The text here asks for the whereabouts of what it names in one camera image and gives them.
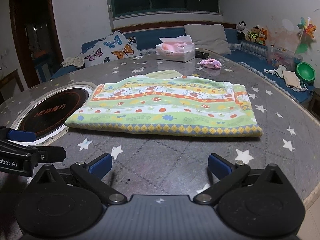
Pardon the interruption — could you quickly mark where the colourful patterned baby garment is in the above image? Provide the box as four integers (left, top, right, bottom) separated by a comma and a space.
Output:
65, 75, 263, 137

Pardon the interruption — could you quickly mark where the round induction cooker plate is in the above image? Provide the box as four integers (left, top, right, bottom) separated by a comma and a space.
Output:
11, 81, 96, 146

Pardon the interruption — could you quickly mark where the dark wooden side table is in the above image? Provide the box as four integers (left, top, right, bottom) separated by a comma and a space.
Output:
1, 70, 24, 100

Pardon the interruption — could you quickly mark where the cream cloth on sofa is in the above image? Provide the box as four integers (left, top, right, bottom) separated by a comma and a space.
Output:
61, 56, 85, 68

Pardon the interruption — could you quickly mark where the pink purple small cloth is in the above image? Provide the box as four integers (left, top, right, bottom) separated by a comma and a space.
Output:
200, 58, 221, 69

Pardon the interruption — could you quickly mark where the beige folded cloth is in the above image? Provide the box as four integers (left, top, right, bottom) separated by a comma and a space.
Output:
283, 70, 301, 89

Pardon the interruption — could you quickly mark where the blue sofa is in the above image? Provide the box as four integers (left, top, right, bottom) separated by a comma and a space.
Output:
35, 25, 317, 105

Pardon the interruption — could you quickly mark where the small black box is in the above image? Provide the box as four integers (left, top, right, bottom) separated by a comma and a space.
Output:
195, 51, 209, 59

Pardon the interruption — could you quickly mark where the clear plastic toy container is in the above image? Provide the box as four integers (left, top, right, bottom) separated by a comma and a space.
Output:
267, 45, 303, 72

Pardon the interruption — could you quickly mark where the green plastic bowl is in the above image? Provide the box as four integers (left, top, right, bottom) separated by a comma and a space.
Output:
296, 62, 316, 85

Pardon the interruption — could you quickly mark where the butterfly print pillow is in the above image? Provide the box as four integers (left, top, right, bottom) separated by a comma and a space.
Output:
79, 31, 141, 67

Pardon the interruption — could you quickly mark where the pink tissue box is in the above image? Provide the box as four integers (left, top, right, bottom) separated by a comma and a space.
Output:
156, 35, 195, 62

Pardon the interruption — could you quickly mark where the beige plain cushion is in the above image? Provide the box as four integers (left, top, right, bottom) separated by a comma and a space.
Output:
184, 24, 232, 55

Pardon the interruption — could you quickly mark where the yellow bear plush toy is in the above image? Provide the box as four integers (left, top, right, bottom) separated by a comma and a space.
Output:
245, 25, 261, 43

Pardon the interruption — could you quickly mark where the panda plush toy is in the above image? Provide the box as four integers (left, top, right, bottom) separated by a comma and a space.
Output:
236, 21, 248, 41

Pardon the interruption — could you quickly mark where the orange fox plush toy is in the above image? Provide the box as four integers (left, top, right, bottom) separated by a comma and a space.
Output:
256, 28, 268, 46

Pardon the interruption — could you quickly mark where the colourful pinwheel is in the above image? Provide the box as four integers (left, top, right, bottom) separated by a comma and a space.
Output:
295, 17, 317, 54

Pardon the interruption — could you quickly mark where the dark wooden door frame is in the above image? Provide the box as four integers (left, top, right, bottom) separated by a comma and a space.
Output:
9, 0, 63, 88

